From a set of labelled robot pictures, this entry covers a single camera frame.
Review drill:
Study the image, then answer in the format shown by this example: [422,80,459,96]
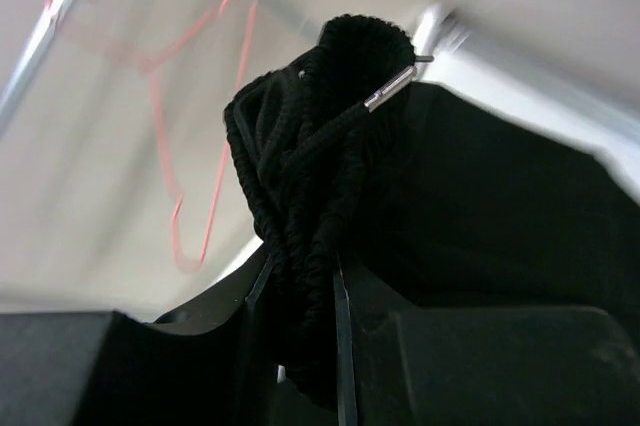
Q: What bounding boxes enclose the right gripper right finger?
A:
[333,253,639,425]

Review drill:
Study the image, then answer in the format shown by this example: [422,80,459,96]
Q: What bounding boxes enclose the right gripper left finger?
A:
[1,249,277,425]

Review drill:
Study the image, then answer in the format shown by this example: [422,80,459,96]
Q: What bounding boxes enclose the black trousers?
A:
[224,15,639,410]

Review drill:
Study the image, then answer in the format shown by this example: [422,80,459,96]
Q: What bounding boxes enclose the pink wire hanger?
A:
[44,0,256,274]

